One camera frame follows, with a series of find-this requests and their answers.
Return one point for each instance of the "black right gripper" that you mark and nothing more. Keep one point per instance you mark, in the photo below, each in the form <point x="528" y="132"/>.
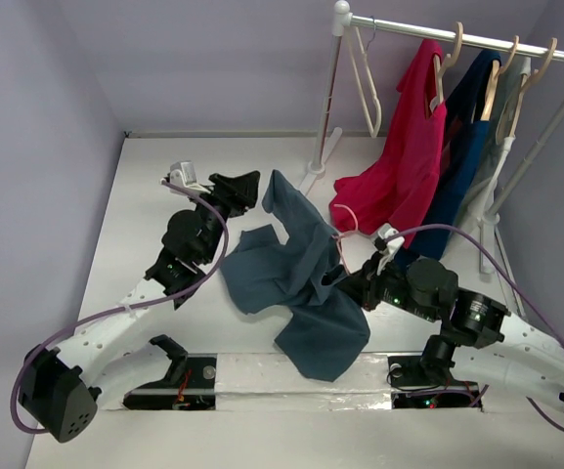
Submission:
<point x="365" y="284"/>

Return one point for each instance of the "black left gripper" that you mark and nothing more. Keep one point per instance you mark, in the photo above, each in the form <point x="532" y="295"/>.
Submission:
<point x="235" y="194"/>

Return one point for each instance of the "pink wire hanger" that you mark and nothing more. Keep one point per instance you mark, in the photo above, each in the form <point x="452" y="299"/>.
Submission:
<point x="345" y="233"/>

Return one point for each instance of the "teal blue t-shirt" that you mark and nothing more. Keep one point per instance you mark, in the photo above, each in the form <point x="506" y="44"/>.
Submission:
<point x="327" y="329"/>

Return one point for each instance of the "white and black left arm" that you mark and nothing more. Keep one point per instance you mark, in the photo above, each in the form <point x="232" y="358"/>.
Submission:
<point x="96" y="362"/>

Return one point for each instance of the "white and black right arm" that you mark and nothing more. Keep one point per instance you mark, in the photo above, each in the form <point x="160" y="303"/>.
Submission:
<point x="479" y="338"/>

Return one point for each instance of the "magenta red t-shirt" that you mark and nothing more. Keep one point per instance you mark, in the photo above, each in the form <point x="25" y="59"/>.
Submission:
<point x="399" y="187"/>

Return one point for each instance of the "cream plastic hanger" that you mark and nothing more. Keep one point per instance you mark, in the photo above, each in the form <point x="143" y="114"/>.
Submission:
<point x="369" y="100"/>

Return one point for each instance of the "navy blue t-shirt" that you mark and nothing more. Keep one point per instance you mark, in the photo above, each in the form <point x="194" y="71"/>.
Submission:
<point x="463" y="141"/>

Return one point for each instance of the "wooden hanger with red shirt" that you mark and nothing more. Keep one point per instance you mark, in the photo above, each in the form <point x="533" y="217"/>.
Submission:
<point x="441" y="66"/>

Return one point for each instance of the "wooden hanger with navy shirt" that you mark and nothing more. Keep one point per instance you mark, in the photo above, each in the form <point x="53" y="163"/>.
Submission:
<point x="493" y="80"/>

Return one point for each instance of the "wooden hanger with grey shirt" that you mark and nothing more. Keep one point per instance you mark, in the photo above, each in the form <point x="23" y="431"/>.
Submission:
<point x="511" y="111"/>

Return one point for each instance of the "pale grey-green t-shirt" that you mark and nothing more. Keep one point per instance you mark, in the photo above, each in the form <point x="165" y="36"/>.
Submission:
<point x="491" y="141"/>

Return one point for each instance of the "white clothes rack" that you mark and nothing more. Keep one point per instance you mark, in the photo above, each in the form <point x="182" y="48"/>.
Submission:
<point x="432" y="241"/>

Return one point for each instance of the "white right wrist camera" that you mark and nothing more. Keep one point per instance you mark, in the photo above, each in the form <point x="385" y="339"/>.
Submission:
<point x="387" y="242"/>

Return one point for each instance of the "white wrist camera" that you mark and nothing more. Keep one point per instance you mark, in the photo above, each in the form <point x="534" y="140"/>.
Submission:
<point x="182" y="174"/>
<point x="387" y="242"/>

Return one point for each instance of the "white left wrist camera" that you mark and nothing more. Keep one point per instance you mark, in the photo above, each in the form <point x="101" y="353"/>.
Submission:
<point x="182" y="174"/>

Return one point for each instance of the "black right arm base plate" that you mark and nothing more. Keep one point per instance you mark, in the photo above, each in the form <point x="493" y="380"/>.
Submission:
<point x="412" y="388"/>

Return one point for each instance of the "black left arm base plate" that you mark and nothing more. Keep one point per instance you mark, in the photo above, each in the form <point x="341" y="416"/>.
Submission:
<point x="188" y="384"/>

